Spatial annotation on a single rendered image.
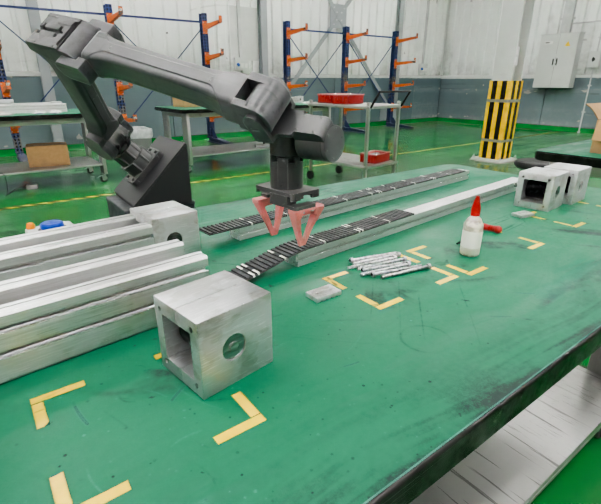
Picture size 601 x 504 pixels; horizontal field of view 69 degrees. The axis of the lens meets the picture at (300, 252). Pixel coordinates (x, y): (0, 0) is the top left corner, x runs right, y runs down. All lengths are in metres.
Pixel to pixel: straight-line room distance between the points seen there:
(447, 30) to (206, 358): 13.63
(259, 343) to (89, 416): 0.19
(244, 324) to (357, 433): 0.16
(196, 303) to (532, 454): 1.05
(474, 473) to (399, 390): 0.75
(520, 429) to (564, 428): 0.12
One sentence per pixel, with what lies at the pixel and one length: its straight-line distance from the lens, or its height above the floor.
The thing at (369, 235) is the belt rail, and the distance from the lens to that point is 0.95.
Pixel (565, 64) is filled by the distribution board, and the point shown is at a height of 1.43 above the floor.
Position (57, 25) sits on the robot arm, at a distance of 0.98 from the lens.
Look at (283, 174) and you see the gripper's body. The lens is 0.73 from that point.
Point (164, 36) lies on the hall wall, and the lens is 8.93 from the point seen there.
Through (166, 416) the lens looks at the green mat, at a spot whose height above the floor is 0.78.
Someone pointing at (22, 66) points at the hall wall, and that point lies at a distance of 8.36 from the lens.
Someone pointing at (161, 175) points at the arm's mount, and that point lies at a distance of 1.24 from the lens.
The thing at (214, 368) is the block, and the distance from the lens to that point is 0.49.
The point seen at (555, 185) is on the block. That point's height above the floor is 0.85.
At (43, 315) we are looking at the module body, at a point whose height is 0.84.
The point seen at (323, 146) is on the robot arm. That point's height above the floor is 1.01.
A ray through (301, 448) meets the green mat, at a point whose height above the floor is 0.78.
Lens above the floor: 1.10
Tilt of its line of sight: 22 degrees down
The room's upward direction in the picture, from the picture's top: straight up
